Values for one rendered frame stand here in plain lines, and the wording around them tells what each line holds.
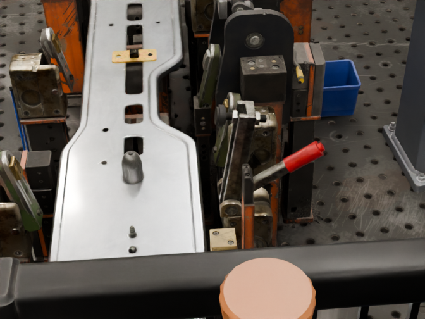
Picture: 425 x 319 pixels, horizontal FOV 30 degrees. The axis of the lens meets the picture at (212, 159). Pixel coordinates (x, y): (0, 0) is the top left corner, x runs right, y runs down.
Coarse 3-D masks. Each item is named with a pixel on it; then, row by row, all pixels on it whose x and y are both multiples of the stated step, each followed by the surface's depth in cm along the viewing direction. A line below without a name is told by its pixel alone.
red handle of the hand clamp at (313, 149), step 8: (312, 144) 106; (320, 144) 105; (296, 152) 107; (304, 152) 106; (312, 152) 105; (320, 152) 105; (288, 160) 107; (296, 160) 106; (304, 160) 106; (312, 160) 106; (272, 168) 108; (280, 168) 107; (288, 168) 107; (296, 168) 107; (256, 176) 109; (264, 176) 108; (272, 176) 108; (280, 176) 108; (256, 184) 108; (264, 184) 108
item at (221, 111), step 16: (224, 112) 100; (240, 112) 102; (256, 112) 101; (240, 128) 101; (240, 144) 102; (240, 160) 104; (224, 176) 110; (240, 176) 106; (224, 192) 108; (240, 192) 108
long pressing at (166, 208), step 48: (96, 0) 167; (144, 0) 166; (96, 48) 152; (144, 48) 152; (96, 96) 140; (144, 96) 140; (96, 144) 130; (144, 144) 130; (192, 144) 129; (96, 192) 121; (144, 192) 121; (192, 192) 120; (96, 240) 114; (144, 240) 113; (192, 240) 113
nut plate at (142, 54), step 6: (114, 54) 150; (120, 54) 150; (126, 54) 150; (132, 54) 148; (138, 54) 148; (144, 54) 149; (156, 54) 149; (114, 60) 148; (120, 60) 148; (126, 60) 148; (132, 60) 148; (138, 60) 148; (144, 60) 148; (150, 60) 148
